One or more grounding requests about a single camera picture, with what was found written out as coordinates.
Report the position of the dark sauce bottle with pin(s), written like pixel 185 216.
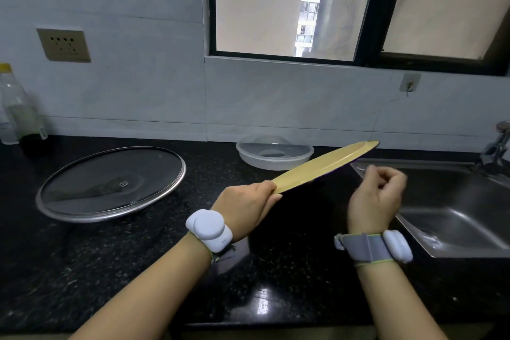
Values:
pixel 28 120

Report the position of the person's right forearm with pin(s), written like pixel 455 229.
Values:
pixel 394 304

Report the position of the white right wrist tracker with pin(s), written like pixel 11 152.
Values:
pixel 376 247

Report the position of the chrome faucet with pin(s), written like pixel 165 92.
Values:
pixel 494 148

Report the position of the person's left forearm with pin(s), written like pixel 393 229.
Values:
pixel 147 292

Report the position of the person's right fingers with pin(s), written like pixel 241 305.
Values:
pixel 382 178

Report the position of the white wrist tracker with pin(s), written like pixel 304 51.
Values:
pixel 209 231
pixel 376 247

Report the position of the person's left thumb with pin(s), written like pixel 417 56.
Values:
pixel 267 189

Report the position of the yellow plate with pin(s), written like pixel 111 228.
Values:
pixel 324 165

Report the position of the beige wall socket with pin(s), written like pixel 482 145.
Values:
pixel 63 45

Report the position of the black framed window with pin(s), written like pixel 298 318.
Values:
pixel 358 9

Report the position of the person's right hand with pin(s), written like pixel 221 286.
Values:
pixel 372 204

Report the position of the glass pot lid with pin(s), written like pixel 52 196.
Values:
pixel 111 183

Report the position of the white left wrist tracker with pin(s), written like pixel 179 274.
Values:
pixel 209 231

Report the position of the white wall hook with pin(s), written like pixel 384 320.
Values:
pixel 409 82

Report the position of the stainless steel sink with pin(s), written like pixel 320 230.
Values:
pixel 450 208

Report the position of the person's left hand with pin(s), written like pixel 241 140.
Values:
pixel 243 208

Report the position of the clear plastic bowl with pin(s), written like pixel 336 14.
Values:
pixel 274 152

